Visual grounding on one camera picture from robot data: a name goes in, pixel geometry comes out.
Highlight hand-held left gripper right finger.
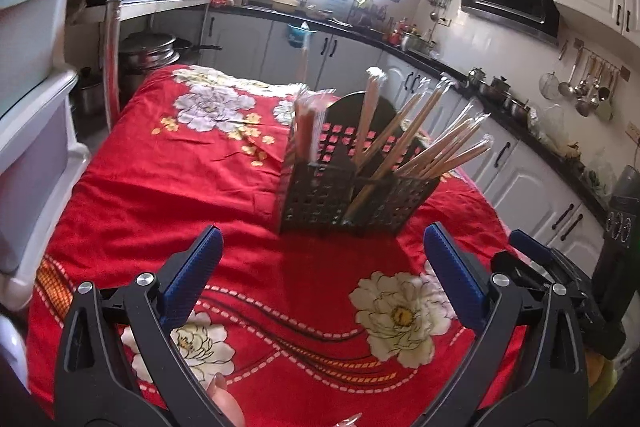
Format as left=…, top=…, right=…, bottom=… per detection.
left=422, top=222, right=588, bottom=427

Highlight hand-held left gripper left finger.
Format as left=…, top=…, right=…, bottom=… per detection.
left=54, top=226, right=224, bottom=427

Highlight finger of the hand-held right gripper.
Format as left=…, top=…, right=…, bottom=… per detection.
left=492, top=229, right=596, bottom=308

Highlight group of chopsticks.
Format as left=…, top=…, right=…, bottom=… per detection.
left=292, top=34, right=496, bottom=228

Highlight dark plastic utensil basket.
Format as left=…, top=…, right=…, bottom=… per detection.
left=277, top=91, right=441, bottom=238

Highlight person's right forearm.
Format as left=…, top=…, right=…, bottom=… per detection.
left=585, top=352, right=621, bottom=408

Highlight row of hanging metal utensils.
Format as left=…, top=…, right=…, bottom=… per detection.
left=539, top=39, right=631, bottom=122

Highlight person's left hand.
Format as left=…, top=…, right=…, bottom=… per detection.
left=207, top=374, right=246, bottom=427

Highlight white base cabinets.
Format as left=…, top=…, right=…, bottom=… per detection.
left=200, top=9, right=608, bottom=278

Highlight red floral tablecloth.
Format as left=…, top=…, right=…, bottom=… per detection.
left=25, top=64, right=531, bottom=427

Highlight vegetables on counter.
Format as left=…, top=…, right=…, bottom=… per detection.
left=555, top=142, right=616, bottom=198

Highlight clear plastic bag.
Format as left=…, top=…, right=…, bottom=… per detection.
left=527, top=104, right=566, bottom=142

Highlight small steel pot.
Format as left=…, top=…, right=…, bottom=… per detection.
left=75, top=67, right=106, bottom=115

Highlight pale plastic drawer cabinet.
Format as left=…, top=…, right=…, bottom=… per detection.
left=0, top=0, right=96, bottom=310

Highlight steel steamer pot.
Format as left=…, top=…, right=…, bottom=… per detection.
left=118, top=32, right=180, bottom=92

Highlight black frying pan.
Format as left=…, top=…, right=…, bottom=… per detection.
left=172, top=38, right=223, bottom=55

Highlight stainless steel table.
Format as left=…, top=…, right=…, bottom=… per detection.
left=85, top=0, right=213, bottom=132

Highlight large steel pot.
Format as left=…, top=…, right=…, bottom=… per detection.
left=400, top=31, right=433, bottom=52

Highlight blue hanging bin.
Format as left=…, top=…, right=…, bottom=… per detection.
left=286, top=23, right=315, bottom=48

